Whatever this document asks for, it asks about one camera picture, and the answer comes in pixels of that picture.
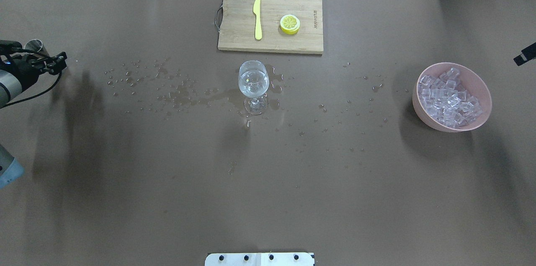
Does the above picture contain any pink plastic bowl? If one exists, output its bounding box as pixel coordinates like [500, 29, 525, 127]
[412, 62, 492, 133]

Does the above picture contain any brown table mat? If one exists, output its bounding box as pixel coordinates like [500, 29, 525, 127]
[1, 0, 535, 266]

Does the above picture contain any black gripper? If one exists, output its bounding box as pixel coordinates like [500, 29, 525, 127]
[0, 40, 67, 90]

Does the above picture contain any pile of clear ice cubes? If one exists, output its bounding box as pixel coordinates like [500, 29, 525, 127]
[417, 67, 484, 129]

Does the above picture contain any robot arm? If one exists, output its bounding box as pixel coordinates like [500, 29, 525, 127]
[0, 39, 68, 109]

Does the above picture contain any steel double jigger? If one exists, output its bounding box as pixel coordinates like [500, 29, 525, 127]
[23, 39, 50, 59]

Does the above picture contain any yellow lemon half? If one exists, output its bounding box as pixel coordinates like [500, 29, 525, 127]
[279, 14, 301, 35]

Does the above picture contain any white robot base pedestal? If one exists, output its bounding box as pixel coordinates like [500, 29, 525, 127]
[204, 252, 316, 266]

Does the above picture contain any yellow plastic knife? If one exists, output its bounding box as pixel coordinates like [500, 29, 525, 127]
[253, 0, 263, 41]

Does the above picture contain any wooden cutting board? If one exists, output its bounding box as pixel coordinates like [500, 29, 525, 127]
[217, 0, 324, 55]

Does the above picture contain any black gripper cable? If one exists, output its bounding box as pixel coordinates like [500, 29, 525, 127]
[0, 71, 62, 109]

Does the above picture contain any clear wine glass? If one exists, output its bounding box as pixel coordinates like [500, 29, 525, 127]
[238, 60, 269, 115]

